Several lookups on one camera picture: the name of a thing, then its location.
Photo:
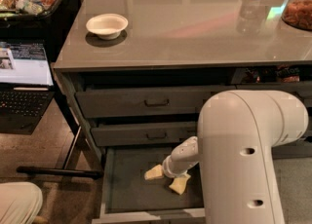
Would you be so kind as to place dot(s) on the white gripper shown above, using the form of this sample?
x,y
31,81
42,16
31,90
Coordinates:
x,y
170,169

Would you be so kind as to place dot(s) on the yellow sponge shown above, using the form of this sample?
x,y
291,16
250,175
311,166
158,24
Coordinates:
x,y
178,185

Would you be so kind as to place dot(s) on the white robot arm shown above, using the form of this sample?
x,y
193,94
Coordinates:
x,y
236,132

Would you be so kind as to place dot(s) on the open bottom left drawer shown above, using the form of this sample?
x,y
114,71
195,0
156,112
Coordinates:
x,y
128,198

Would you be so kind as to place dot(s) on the middle left drawer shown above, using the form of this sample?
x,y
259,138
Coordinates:
x,y
139,134

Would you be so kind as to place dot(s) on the top left drawer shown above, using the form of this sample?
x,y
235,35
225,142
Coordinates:
x,y
131,102

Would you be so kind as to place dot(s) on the grey drawer cabinet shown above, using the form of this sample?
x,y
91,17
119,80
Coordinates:
x,y
180,43

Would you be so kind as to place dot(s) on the bottom right drawer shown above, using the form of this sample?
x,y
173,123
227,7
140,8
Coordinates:
x,y
299,149

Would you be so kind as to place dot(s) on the middle right drawer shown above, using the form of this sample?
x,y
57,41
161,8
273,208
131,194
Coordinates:
x,y
308,132

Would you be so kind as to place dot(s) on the top right drawer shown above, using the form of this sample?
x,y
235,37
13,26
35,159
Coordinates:
x,y
303,90

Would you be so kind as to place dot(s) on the black laptop stand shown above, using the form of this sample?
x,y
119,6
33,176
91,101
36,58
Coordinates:
x,y
69,157

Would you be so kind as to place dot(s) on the beige chair seat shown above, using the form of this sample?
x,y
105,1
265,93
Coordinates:
x,y
20,202

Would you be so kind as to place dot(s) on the white bowl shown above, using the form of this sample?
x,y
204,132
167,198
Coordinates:
x,y
107,26

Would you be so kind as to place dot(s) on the black laptop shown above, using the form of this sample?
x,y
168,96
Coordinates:
x,y
26,86

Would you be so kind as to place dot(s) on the glass jar with snacks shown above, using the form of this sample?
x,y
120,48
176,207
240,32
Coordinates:
x,y
298,14

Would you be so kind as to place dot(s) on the black bin with snacks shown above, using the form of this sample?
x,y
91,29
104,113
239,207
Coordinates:
x,y
44,21

